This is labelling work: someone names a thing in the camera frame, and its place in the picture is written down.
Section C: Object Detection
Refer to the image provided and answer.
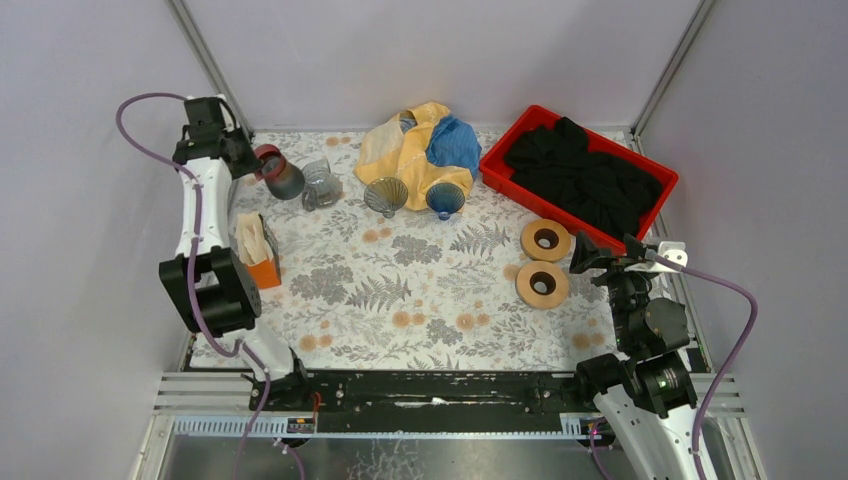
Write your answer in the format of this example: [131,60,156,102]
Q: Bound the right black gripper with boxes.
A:
[568,230,659,349]

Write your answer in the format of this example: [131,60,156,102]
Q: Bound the wooden ring holder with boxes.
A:
[520,219,572,262]
[515,261,570,310]

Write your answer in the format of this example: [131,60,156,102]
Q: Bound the dark glass carafe red rim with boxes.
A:
[254,144,305,201]

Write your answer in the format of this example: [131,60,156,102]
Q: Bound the white paper coffee filter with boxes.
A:
[235,212,273,266]

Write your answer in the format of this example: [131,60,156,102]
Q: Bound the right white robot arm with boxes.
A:
[569,232,716,479]

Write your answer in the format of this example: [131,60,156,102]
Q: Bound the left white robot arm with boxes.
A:
[158,95,311,411]

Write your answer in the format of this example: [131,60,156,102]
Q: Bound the orange filter holder box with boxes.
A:
[241,212,282,289]

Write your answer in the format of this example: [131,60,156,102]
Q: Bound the clear grey glass dripper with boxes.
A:
[363,177,408,219]

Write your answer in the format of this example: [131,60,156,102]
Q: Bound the clear glass pitcher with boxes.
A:
[301,159,343,212]

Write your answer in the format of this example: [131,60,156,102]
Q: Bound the red plastic bin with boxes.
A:
[480,105,679,253]

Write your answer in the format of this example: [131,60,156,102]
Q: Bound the black cloth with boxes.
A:
[504,117,664,240]

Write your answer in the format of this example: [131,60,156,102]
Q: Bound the yellow cloth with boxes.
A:
[354,102,474,211]

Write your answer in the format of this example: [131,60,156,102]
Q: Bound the floral table mat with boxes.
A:
[232,132,615,371]

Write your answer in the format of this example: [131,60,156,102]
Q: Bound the blue cloth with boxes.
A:
[425,114,482,180]

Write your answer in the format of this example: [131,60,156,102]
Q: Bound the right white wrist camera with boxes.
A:
[627,241,688,273]

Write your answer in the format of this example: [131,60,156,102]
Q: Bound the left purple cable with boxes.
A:
[115,92,307,480]

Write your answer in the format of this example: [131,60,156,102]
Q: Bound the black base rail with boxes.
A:
[249,369,598,435]

